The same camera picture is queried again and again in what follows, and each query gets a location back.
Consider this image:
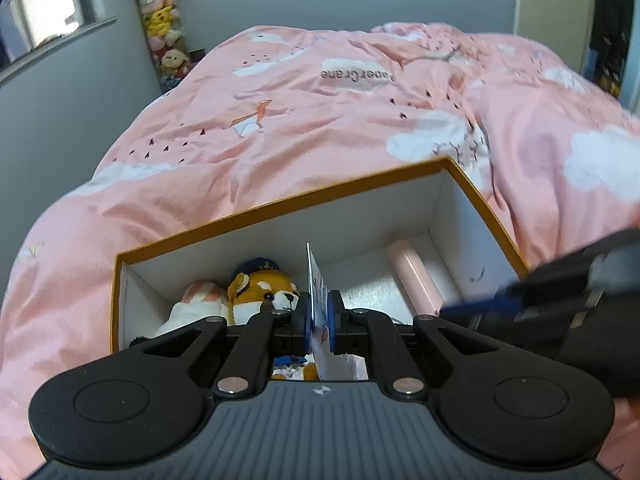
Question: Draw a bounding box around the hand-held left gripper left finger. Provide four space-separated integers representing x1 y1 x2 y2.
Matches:
127 291 310 396

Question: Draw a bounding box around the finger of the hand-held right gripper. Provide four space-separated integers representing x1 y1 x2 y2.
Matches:
441 260 598 328
470 317 573 361

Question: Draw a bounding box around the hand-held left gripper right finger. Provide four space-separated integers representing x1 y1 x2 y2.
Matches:
329 290 511 396

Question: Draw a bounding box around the white blue printed card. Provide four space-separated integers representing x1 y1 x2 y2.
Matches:
305 242 357 382

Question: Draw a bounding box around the orange cardboard storage box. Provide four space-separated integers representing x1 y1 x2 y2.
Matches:
110 156 532 356

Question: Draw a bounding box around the red panda plush toy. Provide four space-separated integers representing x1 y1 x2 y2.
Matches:
226 257 321 382

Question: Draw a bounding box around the pink printed blanket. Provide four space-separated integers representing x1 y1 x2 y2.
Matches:
0 21 640 480

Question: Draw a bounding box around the cream door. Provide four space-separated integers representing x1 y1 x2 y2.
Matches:
514 0 599 75

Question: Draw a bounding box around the hanging column of plush toys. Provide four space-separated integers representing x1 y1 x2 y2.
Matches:
125 0 194 94

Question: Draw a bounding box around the window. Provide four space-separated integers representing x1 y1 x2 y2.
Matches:
0 0 119 75

